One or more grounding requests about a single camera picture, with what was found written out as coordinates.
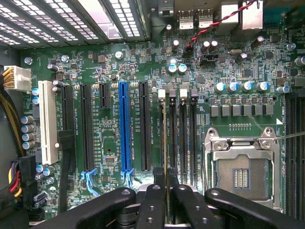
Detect short black expansion slot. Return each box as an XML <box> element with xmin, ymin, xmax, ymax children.
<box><xmin>99</xmin><ymin>83</ymin><xmax>111</xmax><ymax>110</ymax></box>

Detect yellow black power cable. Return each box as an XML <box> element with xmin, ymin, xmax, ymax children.
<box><xmin>0</xmin><ymin>68</ymin><xmax>27</xmax><ymax>158</ymax></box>

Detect white power connector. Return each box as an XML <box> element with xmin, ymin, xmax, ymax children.
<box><xmin>2</xmin><ymin>65</ymin><xmax>32</xmax><ymax>91</ymax></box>

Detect thin metal locking lever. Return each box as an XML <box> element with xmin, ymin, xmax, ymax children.
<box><xmin>274</xmin><ymin>131</ymin><xmax>305</xmax><ymax>142</ymax></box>

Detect silver CPU socket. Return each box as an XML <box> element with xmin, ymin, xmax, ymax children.
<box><xmin>202</xmin><ymin>127</ymin><xmax>284</xmax><ymax>213</ymax></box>

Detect white expansion slot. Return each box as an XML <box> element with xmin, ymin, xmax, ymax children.
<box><xmin>38</xmin><ymin>80</ymin><xmax>60</xmax><ymax>166</ymax></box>

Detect red black twisted wire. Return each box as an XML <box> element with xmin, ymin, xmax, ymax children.
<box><xmin>185</xmin><ymin>0</ymin><xmax>260</xmax><ymax>48</ymax></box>

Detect open black PC case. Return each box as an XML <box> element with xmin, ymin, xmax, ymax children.
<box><xmin>0</xmin><ymin>0</ymin><xmax>305</xmax><ymax>215</ymax></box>

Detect long black expansion slot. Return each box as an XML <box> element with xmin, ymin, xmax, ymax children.
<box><xmin>61</xmin><ymin>84</ymin><xmax>74</xmax><ymax>172</ymax></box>
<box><xmin>80</xmin><ymin>83</ymin><xmax>98</xmax><ymax>189</ymax></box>
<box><xmin>139</xmin><ymin>81</ymin><xmax>151</xmax><ymax>172</ymax></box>

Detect silver USB port block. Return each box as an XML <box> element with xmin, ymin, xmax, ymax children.
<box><xmin>178</xmin><ymin>9</ymin><xmax>194</xmax><ymax>31</ymax></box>
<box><xmin>198</xmin><ymin>9</ymin><xmax>214</xmax><ymax>30</ymax></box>

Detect black flat cable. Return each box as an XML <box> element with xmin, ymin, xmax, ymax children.
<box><xmin>56</xmin><ymin>130</ymin><xmax>77</xmax><ymax>213</ymax></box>

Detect silver ethernet port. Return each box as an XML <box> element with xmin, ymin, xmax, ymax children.
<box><xmin>241</xmin><ymin>0</ymin><xmax>264</xmax><ymax>31</ymax></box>

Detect blue expansion slot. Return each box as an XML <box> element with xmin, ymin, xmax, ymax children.
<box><xmin>118</xmin><ymin>82</ymin><xmax>135</xmax><ymax>188</ymax></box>

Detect tall silver port block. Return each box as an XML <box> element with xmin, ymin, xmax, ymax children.
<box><xmin>219</xmin><ymin>3</ymin><xmax>239</xmax><ymax>36</ymax></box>

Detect blue serial port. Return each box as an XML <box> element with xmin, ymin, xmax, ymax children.
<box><xmin>263</xmin><ymin>4</ymin><xmax>286</xmax><ymax>27</ymax></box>

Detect RAM slot black latches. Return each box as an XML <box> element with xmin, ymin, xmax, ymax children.
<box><xmin>285</xmin><ymin>92</ymin><xmax>297</xmax><ymax>217</ymax></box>
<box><xmin>190</xmin><ymin>88</ymin><xmax>199</xmax><ymax>189</ymax></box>
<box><xmin>168</xmin><ymin>89</ymin><xmax>178</xmax><ymax>186</ymax></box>

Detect green motherboard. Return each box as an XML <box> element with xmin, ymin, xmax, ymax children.
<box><xmin>19</xmin><ymin>0</ymin><xmax>305</xmax><ymax>222</ymax></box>

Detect RAM slot white latches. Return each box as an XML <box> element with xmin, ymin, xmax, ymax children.
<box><xmin>158</xmin><ymin>89</ymin><xmax>168</xmax><ymax>169</ymax></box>
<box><xmin>296</xmin><ymin>94</ymin><xmax>305</xmax><ymax>217</ymax></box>
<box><xmin>180</xmin><ymin>88</ymin><xmax>189</xmax><ymax>186</ymax></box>

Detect black connector coloured wires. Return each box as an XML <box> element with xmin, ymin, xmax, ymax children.
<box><xmin>8</xmin><ymin>155</ymin><xmax>37</xmax><ymax>201</ymax></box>

